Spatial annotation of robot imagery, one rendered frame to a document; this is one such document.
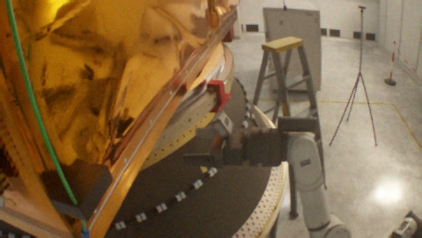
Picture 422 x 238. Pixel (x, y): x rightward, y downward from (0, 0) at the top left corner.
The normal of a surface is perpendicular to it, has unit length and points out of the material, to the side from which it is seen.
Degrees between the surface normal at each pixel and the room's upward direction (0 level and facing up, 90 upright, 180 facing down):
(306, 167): 64
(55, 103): 88
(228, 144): 0
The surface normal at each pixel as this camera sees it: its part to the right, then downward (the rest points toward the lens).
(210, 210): 0.62, -0.17
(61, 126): 0.94, 0.04
